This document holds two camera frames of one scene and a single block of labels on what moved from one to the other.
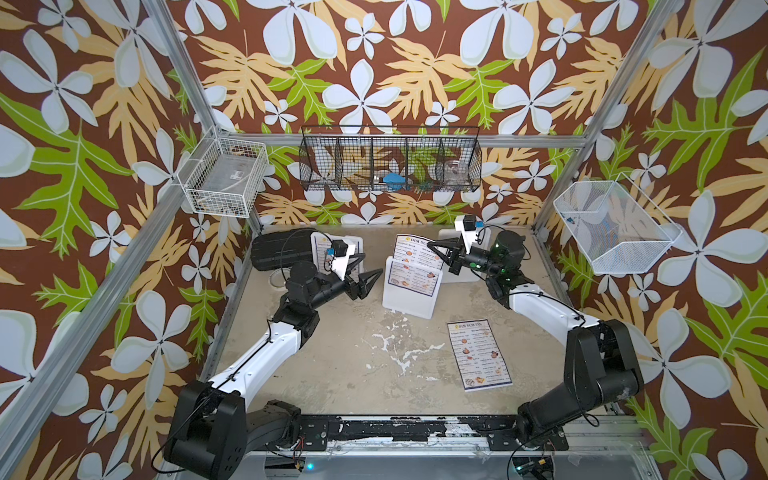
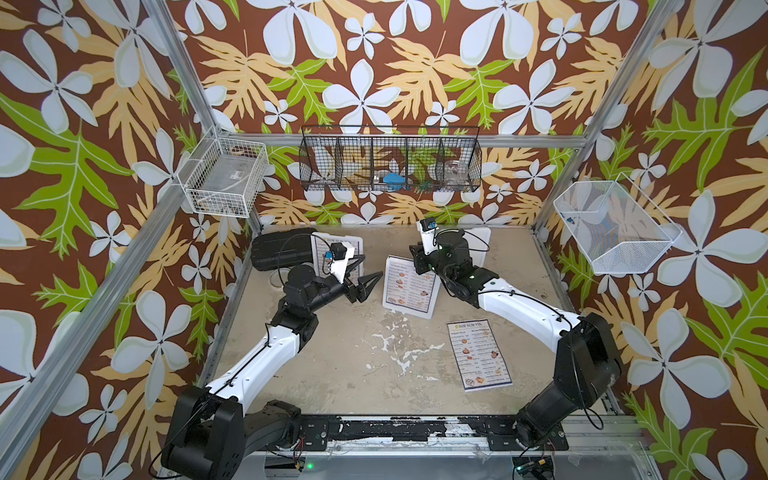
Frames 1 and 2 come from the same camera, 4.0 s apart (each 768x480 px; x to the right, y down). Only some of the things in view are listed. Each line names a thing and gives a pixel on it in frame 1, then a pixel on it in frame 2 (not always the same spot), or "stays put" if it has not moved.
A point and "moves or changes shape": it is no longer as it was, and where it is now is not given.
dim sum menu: [320, 242] stays put
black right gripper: [453, 254] to [419, 258]
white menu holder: [322, 243] stays put
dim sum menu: [416, 264] moves or changes shape
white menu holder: [410, 290] stays put
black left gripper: [358, 289] stays put
